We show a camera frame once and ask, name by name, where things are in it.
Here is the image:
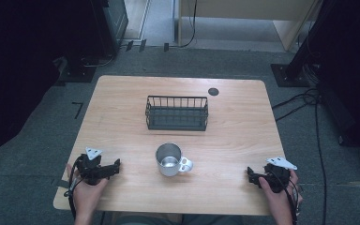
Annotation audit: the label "light wooden furniture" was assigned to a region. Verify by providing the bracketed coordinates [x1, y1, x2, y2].
[177, 0, 323, 53]

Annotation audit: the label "black wire basket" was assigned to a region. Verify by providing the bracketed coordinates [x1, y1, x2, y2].
[144, 95, 210, 132]

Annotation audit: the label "black stand with base plate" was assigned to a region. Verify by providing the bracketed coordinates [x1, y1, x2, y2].
[269, 0, 336, 88]

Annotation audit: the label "dark stand base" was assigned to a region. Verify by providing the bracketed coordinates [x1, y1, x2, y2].
[53, 55, 98, 87]

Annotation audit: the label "dark cabinet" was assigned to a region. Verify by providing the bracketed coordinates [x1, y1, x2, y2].
[101, 0, 129, 56]

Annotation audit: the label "left hand-held gripper cable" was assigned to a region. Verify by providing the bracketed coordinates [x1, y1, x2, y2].
[63, 154, 85, 221]

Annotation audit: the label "black floor cables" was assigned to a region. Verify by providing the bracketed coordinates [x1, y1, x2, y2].
[271, 87, 328, 225]

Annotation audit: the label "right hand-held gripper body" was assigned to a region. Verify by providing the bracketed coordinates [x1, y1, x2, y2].
[260, 156, 298, 194]

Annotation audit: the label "person's right hand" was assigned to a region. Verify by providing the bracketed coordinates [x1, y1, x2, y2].
[258, 169, 303, 220]

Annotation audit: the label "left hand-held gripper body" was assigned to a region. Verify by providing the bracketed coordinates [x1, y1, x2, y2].
[74, 146, 111, 187]

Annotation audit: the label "person's left hand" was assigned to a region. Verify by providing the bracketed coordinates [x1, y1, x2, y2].
[66, 163, 110, 220]

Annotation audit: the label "right hand-held gripper cable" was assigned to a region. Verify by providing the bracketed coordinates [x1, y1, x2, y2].
[270, 171, 304, 225]

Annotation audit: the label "thin black hanging cable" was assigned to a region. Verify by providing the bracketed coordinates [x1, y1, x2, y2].
[179, 0, 199, 49]

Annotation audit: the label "silver metal cup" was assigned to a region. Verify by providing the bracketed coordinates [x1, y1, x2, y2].
[155, 142, 194, 178]

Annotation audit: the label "hand-held gripper cable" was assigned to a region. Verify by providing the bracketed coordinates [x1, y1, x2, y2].
[63, 154, 85, 221]
[270, 171, 304, 225]

